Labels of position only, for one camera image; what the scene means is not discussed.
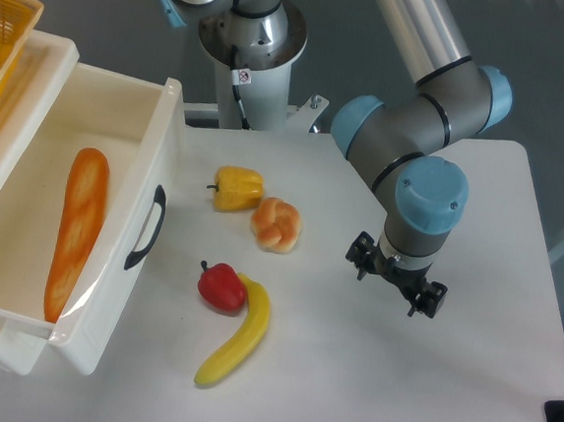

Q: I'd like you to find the white open top drawer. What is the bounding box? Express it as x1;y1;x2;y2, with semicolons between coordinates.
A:
0;64;185;375

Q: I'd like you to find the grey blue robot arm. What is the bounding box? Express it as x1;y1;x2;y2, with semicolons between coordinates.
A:
162;0;512;317

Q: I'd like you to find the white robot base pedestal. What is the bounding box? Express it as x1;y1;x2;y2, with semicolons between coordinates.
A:
198;0;329;133

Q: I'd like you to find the yellow banana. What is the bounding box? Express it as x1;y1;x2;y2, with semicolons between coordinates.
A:
193;273;272;388

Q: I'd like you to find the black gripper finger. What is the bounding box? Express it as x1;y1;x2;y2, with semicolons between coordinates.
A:
407;280;448;319
345;231;376;281

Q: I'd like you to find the white drawer cabinet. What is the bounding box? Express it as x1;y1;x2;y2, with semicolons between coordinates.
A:
0;30;80;376

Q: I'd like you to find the black drawer handle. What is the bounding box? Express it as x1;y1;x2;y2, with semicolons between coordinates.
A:
123;184;167;271

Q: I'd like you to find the red bell pepper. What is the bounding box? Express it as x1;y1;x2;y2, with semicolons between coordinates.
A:
197;261;246;313

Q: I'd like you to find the yellow bell pepper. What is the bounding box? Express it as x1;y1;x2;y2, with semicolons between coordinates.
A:
207;166;265;212

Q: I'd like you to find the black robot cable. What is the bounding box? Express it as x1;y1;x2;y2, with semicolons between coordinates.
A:
223;42;259;131

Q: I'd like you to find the orange baguette bread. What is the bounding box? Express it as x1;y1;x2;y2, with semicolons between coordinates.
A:
43;148;110;324

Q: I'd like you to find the braided bread roll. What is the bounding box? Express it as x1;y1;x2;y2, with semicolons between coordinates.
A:
250;197;303;254

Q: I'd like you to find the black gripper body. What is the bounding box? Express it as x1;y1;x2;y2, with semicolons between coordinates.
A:
360;243;435;299

